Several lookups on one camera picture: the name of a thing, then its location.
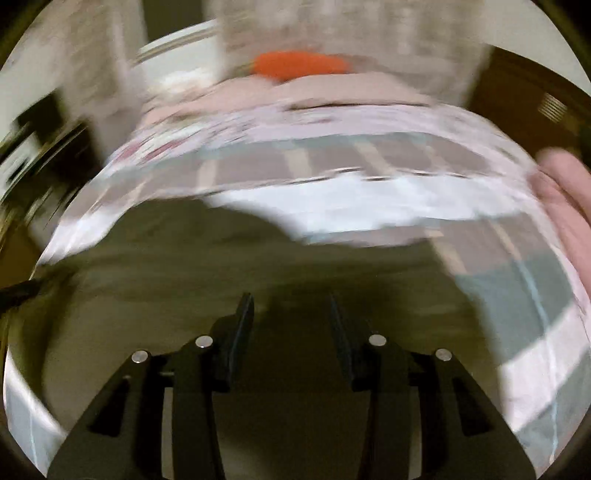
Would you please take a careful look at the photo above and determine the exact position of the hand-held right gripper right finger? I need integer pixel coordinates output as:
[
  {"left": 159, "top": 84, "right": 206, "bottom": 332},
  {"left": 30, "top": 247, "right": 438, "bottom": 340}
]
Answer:
[{"left": 327, "top": 292, "right": 539, "bottom": 480}]

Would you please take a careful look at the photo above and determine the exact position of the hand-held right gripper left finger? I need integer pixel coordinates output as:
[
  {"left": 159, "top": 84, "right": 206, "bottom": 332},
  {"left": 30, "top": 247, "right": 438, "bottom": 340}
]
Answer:
[{"left": 46, "top": 292, "right": 256, "bottom": 480}]

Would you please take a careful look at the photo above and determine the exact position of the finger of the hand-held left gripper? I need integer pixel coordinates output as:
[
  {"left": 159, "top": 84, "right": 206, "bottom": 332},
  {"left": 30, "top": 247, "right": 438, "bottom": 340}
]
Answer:
[{"left": 0, "top": 279, "right": 49, "bottom": 315}]

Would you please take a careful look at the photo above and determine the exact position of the olive green hooded jacket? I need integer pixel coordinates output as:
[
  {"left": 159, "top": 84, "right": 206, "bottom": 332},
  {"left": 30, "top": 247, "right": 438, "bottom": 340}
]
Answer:
[{"left": 9, "top": 200, "right": 509, "bottom": 480}]

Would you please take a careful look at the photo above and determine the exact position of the patterned checked bed sheet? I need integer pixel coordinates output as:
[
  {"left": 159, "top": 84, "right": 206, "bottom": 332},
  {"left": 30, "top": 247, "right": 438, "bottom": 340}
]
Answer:
[{"left": 4, "top": 99, "right": 591, "bottom": 476}]

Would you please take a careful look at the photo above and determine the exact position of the black desk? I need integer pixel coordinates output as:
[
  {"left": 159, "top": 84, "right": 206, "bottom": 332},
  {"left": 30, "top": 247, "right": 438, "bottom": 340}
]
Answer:
[{"left": 0, "top": 90, "right": 102, "bottom": 204}]

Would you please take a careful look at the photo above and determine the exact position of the pink pillow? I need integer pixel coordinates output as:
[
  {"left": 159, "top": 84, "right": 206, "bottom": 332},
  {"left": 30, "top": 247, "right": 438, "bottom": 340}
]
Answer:
[
  {"left": 272, "top": 74, "right": 432, "bottom": 110},
  {"left": 143, "top": 76, "right": 278, "bottom": 118}
]

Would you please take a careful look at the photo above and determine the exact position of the pink floral lace curtain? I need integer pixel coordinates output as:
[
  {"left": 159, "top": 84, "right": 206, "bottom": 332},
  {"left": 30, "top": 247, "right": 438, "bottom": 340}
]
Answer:
[
  {"left": 28, "top": 0, "right": 148, "bottom": 153},
  {"left": 205, "top": 0, "right": 490, "bottom": 107}
]

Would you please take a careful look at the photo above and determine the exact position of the folded pink quilt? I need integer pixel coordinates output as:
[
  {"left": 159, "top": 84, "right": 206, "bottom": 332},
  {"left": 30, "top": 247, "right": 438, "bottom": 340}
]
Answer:
[{"left": 529, "top": 148, "right": 591, "bottom": 315}]

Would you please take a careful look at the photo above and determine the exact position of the orange carrot plush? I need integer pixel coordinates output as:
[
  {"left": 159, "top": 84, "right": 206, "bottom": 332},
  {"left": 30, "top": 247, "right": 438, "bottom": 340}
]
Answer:
[{"left": 252, "top": 51, "right": 354, "bottom": 84}]

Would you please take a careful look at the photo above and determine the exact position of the dark wooden bed frame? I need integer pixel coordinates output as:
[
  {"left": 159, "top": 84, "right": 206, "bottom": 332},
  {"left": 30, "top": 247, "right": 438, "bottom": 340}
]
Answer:
[{"left": 464, "top": 46, "right": 591, "bottom": 158}]

